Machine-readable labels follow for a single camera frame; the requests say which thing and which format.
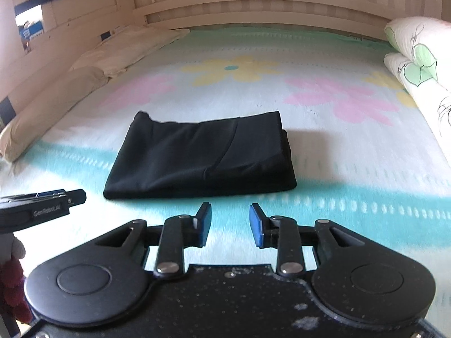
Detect wooden side panel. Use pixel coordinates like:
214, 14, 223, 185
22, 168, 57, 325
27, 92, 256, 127
0, 0, 136, 127

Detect wooden headboard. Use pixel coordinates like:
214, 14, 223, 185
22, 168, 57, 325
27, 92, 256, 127
132, 0, 400, 40

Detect beige pillow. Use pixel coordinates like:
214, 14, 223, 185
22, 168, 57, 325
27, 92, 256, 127
0, 66, 110, 163
69, 26, 191, 79

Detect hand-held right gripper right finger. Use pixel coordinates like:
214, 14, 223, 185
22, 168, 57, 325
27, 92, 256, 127
249, 203, 374, 277

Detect black pants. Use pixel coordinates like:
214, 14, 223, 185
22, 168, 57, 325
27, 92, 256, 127
103, 110, 298, 200

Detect blue and white box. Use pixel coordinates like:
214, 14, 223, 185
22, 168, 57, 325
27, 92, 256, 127
16, 5, 48, 42

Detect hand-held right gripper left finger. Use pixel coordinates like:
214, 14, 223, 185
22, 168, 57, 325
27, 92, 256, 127
88, 202, 212, 277

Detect floral pastel blanket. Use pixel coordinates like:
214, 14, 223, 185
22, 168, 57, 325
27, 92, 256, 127
0, 26, 451, 270

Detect white leaf-print pillow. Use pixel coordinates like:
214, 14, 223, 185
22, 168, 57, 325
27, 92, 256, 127
383, 16, 451, 91
383, 52, 451, 150

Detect person's left hand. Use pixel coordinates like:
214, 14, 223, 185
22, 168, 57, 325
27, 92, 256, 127
10, 233, 27, 261

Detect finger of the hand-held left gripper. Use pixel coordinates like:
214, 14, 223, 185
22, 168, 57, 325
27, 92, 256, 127
0, 189, 87, 208

